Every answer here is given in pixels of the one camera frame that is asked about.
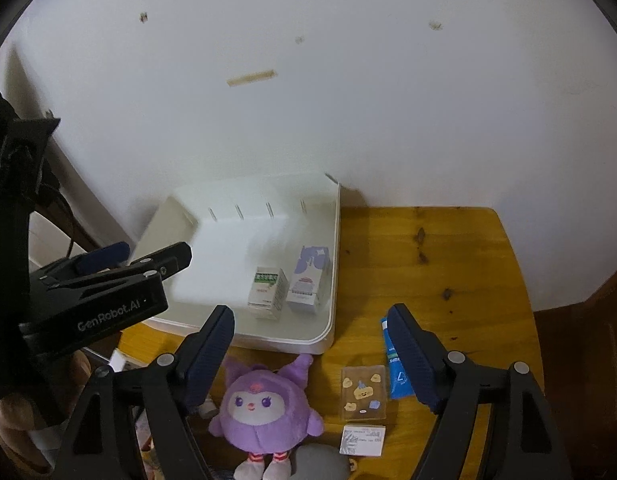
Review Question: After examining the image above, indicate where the green white medicine box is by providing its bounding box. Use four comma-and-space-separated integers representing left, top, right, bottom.
246, 266, 288, 321

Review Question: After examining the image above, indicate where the purple white carton box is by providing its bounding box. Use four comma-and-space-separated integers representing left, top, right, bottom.
287, 246, 331, 314

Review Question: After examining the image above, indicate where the grey round plush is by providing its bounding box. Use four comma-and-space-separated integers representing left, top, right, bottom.
290, 443, 351, 480

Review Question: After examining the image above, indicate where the person's hand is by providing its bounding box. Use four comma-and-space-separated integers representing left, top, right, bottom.
0, 350, 92, 479

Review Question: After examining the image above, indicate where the blue white tube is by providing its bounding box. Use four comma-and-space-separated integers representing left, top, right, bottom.
381, 316, 415, 400

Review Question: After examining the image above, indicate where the purple plush toy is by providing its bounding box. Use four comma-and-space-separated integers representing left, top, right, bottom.
209, 354, 325, 479

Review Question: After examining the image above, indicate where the small white box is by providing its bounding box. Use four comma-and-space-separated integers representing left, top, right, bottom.
340, 425, 386, 457

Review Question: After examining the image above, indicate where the white plastic storage bin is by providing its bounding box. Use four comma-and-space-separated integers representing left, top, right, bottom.
134, 174, 341, 354

